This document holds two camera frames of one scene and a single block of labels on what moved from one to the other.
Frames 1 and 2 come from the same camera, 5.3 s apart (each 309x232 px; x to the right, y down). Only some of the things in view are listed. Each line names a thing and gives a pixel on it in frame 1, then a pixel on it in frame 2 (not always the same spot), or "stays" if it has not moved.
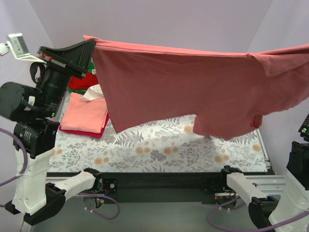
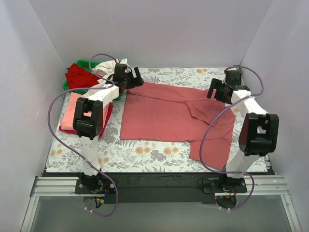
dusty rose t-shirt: (228, 93) to (156, 112)
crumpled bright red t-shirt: (84, 83) stays
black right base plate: (214, 185) stays
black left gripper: (62, 64) to (133, 79)
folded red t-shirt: (90, 134) stays
